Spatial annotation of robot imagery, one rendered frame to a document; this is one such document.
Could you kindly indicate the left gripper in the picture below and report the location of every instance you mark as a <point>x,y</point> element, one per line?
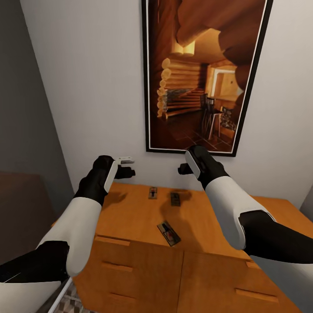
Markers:
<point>125,172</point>

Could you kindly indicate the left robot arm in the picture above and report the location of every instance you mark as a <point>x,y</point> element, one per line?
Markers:
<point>28,281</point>

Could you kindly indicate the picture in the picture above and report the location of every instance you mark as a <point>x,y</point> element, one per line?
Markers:
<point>199,61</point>

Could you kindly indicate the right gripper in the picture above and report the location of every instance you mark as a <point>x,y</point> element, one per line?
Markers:
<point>185,169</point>

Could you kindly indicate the mousetrap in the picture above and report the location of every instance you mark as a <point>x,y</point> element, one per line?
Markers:
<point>153,193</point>
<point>175,199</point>
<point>168,232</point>

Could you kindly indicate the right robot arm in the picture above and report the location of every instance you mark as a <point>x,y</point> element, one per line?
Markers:
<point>285,255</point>

